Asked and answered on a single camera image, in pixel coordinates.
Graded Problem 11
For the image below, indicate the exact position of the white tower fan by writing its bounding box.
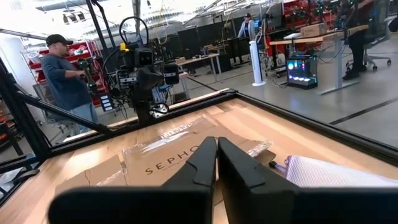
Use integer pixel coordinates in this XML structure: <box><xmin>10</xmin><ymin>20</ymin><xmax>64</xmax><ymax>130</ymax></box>
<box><xmin>248</xmin><ymin>40</ymin><xmax>267</xmax><ymax>88</ymax></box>

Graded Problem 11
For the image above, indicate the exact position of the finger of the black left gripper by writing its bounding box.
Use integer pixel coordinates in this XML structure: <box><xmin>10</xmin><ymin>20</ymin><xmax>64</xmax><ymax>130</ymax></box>
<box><xmin>114</xmin><ymin>69</ymin><xmax>138</xmax><ymax>91</ymax></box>
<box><xmin>162</xmin><ymin>63</ymin><xmax>180</xmax><ymax>86</ymax></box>

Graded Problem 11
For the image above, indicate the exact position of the person with black cap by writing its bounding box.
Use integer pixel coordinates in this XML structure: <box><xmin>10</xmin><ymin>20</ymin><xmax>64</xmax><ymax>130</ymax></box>
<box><xmin>40</xmin><ymin>34</ymin><xmax>101</xmax><ymax>135</ymax></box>

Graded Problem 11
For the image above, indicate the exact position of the wooden standing desk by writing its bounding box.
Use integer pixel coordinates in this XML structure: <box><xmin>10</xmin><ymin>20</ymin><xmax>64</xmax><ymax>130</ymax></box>
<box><xmin>269</xmin><ymin>24</ymin><xmax>370</xmax><ymax>96</ymax></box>

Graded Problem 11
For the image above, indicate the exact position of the red bin shelf rack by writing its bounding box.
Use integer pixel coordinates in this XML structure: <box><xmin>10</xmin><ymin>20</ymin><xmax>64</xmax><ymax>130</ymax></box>
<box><xmin>21</xmin><ymin>39</ymin><xmax>110</xmax><ymax>107</ymax></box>

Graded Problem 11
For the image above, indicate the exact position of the black green handheld device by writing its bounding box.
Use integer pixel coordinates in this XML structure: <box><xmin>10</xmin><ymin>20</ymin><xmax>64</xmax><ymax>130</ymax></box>
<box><xmin>76</xmin><ymin>57</ymin><xmax>98</xmax><ymax>96</ymax></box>

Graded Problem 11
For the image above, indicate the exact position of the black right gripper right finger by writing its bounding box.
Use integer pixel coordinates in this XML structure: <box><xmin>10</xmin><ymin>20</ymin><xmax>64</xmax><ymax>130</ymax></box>
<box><xmin>217</xmin><ymin>136</ymin><xmax>398</xmax><ymax>224</ymax></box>

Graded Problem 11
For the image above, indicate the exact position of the small wooden table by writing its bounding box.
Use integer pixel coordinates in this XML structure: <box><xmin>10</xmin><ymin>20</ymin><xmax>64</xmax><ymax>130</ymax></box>
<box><xmin>175</xmin><ymin>52</ymin><xmax>223</xmax><ymax>77</ymax></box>

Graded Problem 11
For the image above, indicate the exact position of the glowing glass computer tower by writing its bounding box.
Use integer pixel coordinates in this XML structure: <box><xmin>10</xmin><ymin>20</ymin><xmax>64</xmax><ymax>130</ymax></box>
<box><xmin>285</xmin><ymin>54</ymin><xmax>319</xmax><ymax>91</ymax></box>

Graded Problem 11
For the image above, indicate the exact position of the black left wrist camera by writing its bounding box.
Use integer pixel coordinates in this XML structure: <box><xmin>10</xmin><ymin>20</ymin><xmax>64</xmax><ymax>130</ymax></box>
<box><xmin>134</xmin><ymin>47</ymin><xmax>154</xmax><ymax>67</ymax></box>

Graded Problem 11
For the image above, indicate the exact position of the brown Sephora cardboard box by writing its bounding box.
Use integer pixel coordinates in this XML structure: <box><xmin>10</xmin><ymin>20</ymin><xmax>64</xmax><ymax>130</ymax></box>
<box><xmin>54</xmin><ymin>114</ymin><xmax>278</xmax><ymax>197</ymax></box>

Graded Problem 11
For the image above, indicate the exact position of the small plain cardboard box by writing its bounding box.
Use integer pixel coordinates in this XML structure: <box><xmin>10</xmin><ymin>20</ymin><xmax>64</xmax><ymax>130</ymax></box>
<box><xmin>299</xmin><ymin>22</ymin><xmax>328</xmax><ymax>39</ymax></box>

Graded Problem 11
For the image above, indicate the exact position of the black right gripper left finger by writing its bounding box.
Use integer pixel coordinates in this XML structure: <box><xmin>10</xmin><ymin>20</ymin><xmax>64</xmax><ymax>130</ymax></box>
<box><xmin>47</xmin><ymin>136</ymin><xmax>218</xmax><ymax>224</ymax></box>

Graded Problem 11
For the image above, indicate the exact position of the black table frame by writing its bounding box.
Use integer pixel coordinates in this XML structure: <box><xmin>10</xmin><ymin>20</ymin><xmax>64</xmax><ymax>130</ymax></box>
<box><xmin>0</xmin><ymin>0</ymin><xmax>398</xmax><ymax>207</ymax></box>

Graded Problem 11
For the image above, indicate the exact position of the grey office chair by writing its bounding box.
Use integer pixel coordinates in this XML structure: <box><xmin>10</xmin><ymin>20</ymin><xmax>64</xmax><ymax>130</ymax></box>
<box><xmin>361</xmin><ymin>0</ymin><xmax>393</xmax><ymax>72</ymax></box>

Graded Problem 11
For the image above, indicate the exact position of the red storage shelf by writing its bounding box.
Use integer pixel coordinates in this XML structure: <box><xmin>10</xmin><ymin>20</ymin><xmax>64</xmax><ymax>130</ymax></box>
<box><xmin>281</xmin><ymin>0</ymin><xmax>338</xmax><ymax>30</ymax></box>

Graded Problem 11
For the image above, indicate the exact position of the purple-edged mesh zip pouch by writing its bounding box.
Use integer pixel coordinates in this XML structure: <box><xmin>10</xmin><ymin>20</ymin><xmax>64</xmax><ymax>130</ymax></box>
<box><xmin>274</xmin><ymin>154</ymin><xmax>398</xmax><ymax>189</ymax></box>

